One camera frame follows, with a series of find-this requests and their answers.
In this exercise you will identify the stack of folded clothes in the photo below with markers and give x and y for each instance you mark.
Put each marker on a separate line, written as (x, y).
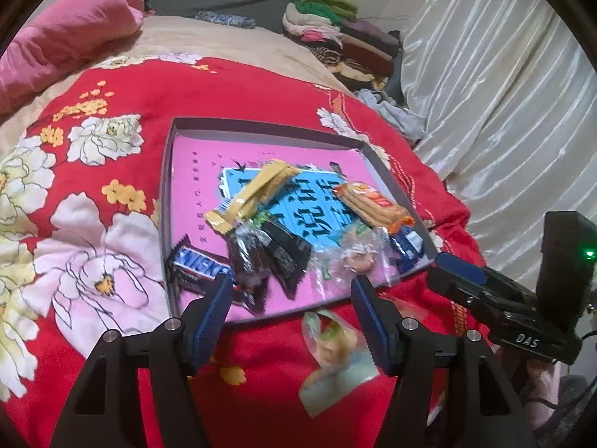
(345, 37)

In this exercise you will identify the dark cloth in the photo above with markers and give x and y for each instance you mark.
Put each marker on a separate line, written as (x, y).
(147, 3)

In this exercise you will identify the dark brown cake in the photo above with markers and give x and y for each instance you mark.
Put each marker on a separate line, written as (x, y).
(249, 261)

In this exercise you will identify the beige bed sheet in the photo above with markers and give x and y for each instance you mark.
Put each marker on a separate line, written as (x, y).
(210, 37)

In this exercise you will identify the yellow snack packet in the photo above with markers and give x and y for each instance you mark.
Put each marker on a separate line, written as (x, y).
(261, 186)

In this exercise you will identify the brown chocolate bar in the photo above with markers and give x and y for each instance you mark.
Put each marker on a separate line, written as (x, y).
(196, 261)

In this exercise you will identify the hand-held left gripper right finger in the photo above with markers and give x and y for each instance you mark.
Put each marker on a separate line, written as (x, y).
(371, 326)

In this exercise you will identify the clear-wrapped crumbly snack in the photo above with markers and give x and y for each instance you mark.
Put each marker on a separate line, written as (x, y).
(336, 350)

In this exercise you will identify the round pastry green label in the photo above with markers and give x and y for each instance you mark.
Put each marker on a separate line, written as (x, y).
(359, 259)

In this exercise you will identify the orange bread packet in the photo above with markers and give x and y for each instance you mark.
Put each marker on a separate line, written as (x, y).
(373, 205)

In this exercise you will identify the pink quilt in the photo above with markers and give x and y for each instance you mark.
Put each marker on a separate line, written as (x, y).
(70, 32)

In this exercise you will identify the white satin curtain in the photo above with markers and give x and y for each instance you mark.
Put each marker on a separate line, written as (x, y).
(489, 79)

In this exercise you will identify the blue patterned cloth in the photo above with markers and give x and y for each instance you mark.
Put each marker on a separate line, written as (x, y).
(224, 19)

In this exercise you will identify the shallow grey box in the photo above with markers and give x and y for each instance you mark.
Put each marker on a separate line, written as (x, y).
(165, 186)

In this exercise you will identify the person's right forearm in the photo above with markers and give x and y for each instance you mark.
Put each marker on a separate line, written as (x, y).
(543, 382)

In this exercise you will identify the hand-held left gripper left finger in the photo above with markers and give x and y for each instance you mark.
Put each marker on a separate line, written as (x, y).
(212, 326)

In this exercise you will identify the blue biscuit packet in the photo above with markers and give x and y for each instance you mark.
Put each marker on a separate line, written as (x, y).
(410, 245)

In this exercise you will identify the red floral blanket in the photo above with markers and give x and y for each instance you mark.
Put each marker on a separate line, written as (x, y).
(140, 93)

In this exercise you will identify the pink book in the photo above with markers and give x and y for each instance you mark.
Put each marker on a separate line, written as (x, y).
(196, 182)

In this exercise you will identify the black snack packet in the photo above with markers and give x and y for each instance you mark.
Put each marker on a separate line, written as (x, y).
(287, 252)

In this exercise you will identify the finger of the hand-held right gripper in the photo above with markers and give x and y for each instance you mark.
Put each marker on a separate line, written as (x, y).
(461, 266)
(461, 291)

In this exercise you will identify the light blue cloth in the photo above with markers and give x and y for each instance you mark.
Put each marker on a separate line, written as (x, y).
(392, 114)

